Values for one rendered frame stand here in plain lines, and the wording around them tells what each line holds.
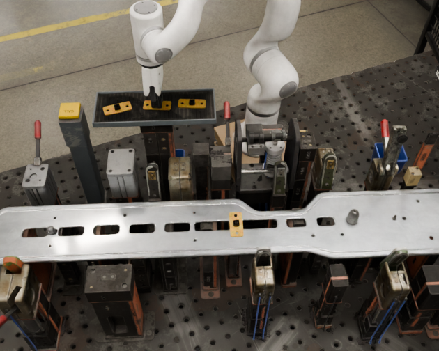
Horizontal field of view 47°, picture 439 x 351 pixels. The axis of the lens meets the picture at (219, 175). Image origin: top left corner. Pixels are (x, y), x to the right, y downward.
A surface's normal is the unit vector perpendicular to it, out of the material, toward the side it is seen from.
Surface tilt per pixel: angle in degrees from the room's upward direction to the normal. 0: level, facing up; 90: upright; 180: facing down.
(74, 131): 90
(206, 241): 0
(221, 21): 0
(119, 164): 0
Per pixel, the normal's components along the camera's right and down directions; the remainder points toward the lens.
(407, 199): 0.00, -0.62
